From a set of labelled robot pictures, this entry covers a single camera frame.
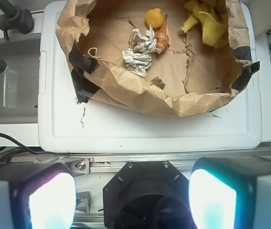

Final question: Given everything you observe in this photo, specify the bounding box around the small brown wood chip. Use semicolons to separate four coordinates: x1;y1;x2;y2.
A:
151;76;166;89

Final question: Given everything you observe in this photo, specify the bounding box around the yellow cloth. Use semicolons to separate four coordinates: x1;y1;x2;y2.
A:
179;0;228;49

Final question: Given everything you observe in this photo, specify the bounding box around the brown paper bag tray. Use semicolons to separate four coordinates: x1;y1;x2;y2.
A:
56;0;260;117

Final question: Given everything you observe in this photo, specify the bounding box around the grey toy sink basin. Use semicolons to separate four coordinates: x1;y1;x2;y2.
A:
0;33;41;124

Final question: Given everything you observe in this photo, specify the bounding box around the black cable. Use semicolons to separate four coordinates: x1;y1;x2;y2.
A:
0;131;43;163

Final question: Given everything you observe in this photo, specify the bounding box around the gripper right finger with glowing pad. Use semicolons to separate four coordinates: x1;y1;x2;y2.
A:
188;157;271;229

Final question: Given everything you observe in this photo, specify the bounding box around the aluminium extrusion rail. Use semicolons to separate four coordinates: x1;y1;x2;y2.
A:
0;146;271;173

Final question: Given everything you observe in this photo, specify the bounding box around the crumpled white paper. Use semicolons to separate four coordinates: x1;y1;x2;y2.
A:
121;25;157;77

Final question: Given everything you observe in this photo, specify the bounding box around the brown spiral seashell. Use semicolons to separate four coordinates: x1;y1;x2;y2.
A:
155;14;170;54

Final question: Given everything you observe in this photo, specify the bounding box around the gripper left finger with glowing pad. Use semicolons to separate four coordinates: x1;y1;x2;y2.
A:
0;163;76;229

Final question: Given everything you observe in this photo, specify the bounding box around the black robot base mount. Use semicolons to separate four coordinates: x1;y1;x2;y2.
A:
103;161;196;229

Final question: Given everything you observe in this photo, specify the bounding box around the metal corner bracket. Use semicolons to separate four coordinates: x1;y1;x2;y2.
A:
65;159;90;177

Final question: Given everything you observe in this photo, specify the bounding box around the yellow rubber duck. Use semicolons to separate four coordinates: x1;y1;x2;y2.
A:
145;8;164;29

